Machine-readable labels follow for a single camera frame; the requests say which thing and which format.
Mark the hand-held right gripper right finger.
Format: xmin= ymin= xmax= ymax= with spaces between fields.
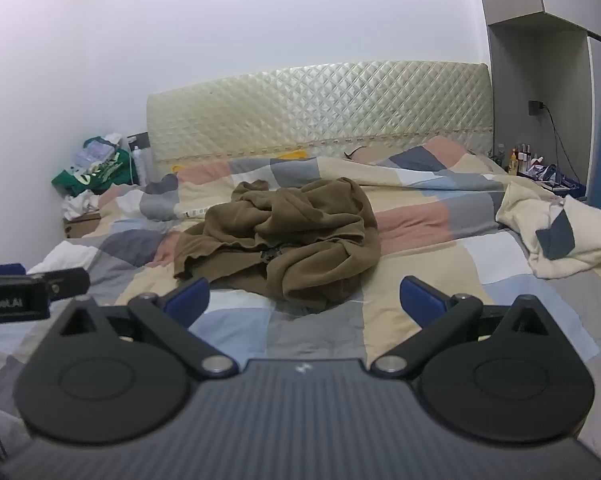
xmin=370 ymin=275 xmax=566 ymax=379

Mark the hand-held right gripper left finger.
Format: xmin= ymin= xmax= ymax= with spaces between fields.
xmin=45 ymin=276 xmax=239 ymax=379

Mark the brown hoodie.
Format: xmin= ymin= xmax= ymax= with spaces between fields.
xmin=173 ymin=177 xmax=383 ymax=312

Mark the brown nightstand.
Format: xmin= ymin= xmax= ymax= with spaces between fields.
xmin=62 ymin=211 xmax=104 ymax=239

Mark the checkered patchwork quilt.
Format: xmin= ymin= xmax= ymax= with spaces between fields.
xmin=0 ymin=136 xmax=601 ymax=463

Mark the white crumpled cloth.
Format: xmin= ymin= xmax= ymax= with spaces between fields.
xmin=62 ymin=189 xmax=102 ymax=221

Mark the green bag pile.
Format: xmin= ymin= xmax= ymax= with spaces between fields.
xmin=51 ymin=148 xmax=134 ymax=196

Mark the pale plastic package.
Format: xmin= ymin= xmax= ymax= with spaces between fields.
xmin=74 ymin=139 xmax=120 ymax=169

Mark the person's grey clothing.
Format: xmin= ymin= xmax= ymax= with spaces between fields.
xmin=0 ymin=404 xmax=32 ymax=467

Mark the white plastic bottle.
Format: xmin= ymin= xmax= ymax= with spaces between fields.
xmin=131 ymin=145 xmax=149 ymax=187

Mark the cream blanket with grey patch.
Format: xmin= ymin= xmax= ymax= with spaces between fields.
xmin=495 ymin=180 xmax=601 ymax=280

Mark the yellow pillow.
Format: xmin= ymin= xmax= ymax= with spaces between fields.
xmin=172 ymin=148 xmax=309 ymax=174

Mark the cream quilted headboard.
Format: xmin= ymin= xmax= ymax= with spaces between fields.
xmin=146 ymin=61 xmax=495 ymax=181

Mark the grey built-in wardrobe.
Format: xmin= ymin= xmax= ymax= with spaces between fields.
xmin=472 ymin=0 xmax=601 ymax=221

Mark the black charger cable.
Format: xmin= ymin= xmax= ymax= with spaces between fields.
xmin=542 ymin=104 xmax=574 ymax=187

